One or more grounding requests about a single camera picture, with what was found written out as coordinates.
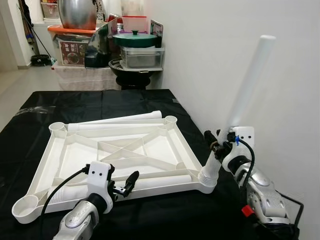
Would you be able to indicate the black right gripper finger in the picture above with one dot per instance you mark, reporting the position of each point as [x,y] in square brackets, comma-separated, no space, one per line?
[211,141]

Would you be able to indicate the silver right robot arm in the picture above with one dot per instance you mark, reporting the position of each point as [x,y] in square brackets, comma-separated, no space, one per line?
[265,195]

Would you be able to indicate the white plastic children table top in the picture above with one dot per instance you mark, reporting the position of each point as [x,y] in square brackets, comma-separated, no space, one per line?
[80,155]

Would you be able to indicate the black plastic table cover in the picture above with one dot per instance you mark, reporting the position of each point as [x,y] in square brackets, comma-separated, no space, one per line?
[170,215]

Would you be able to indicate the black round wok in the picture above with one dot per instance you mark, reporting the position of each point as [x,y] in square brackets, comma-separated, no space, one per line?
[132,77]

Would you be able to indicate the translucent storage box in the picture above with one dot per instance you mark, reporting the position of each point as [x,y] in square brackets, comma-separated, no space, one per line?
[85,77]

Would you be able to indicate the clear plastic container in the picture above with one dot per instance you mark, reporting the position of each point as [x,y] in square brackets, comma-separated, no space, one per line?
[142,57]

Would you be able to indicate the black plastic bag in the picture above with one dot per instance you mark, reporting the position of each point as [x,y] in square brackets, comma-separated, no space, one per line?
[97,52]

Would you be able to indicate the brown printed carton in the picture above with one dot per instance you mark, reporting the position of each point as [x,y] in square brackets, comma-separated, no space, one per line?
[72,52]

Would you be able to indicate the dark printed flat box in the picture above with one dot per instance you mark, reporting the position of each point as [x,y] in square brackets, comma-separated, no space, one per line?
[156,27]

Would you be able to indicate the green pot with lid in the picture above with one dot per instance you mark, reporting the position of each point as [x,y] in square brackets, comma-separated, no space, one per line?
[135,40]

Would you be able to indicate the black round robot vacuum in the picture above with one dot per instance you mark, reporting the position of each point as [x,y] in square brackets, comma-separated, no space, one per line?
[41,60]

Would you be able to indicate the orange plastic tray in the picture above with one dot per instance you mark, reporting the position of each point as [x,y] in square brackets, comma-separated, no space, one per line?
[65,30]

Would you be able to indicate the large silver metal pot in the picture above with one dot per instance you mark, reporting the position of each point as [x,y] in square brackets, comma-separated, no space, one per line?
[77,12]

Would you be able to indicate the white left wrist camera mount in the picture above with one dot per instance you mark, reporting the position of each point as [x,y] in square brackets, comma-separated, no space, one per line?
[99,180]

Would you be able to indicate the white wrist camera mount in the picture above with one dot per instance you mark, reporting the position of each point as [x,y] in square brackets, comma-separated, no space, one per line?
[245,134]
[99,180]

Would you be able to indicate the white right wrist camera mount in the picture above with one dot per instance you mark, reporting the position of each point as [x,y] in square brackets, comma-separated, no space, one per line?
[245,134]

